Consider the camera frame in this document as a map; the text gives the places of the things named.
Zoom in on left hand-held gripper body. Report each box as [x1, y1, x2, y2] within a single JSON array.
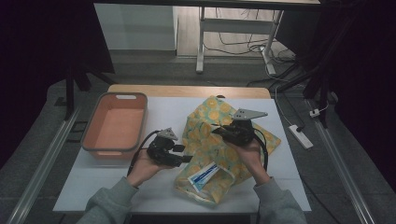
[[146, 127, 185, 168]]

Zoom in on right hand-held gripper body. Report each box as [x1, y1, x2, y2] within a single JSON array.
[[221, 107, 269, 147]]

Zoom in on yellow floral cloth tote bag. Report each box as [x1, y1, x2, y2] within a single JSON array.
[[174, 94, 282, 206]]

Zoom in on blue white toothpaste tube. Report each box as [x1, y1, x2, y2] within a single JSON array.
[[187, 161, 220, 193]]

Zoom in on orange plastic basket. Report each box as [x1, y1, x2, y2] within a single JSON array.
[[80, 91, 149, 161]]

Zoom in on person's left hand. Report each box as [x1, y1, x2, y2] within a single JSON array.
[[126, 148, 174, 188]]

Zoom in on person's right hand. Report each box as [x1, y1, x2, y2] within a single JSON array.
[[228, 137, 271, 187]]

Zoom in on white table sheet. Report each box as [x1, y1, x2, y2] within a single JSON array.
[[53, 96, 313, 214]]

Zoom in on white power strip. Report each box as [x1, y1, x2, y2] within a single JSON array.
[[288, 124, 315, 149]]

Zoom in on black stand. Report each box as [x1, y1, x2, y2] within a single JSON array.
[[276, 0, 359, 129], [54, 60, 118, 121]]

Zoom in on white cabinet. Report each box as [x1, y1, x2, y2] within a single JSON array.
[[93, 3, 178, 51]]

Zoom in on dark curtain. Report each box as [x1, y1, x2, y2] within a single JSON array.
[[0, 0, 116, 171], [320, 0, 396, 190]]

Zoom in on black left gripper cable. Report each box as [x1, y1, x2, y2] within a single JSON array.
[[126, 130, 162, 176]]

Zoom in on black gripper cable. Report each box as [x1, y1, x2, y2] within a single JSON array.
[[252, 126, 269, 172], [126, 130, 162, 176]]

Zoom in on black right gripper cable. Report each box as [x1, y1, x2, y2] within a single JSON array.
[[252, 126, 269, 172]]

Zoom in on white power strip cable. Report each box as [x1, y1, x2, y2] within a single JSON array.
[[264, 62, 294, 127]]

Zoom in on black power cable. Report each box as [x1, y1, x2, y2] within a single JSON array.
[[247, 63, 305, 133]]

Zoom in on tangle of floor cables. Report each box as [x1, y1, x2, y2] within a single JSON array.
[[204, 7, 297, 64]]

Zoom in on white desk frame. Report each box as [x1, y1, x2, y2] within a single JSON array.
[[195, 7, 285, 76]]

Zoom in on metal floor rail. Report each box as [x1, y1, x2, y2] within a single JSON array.
[[305, 98, 376, 224], [6, 105, 82, 224]]

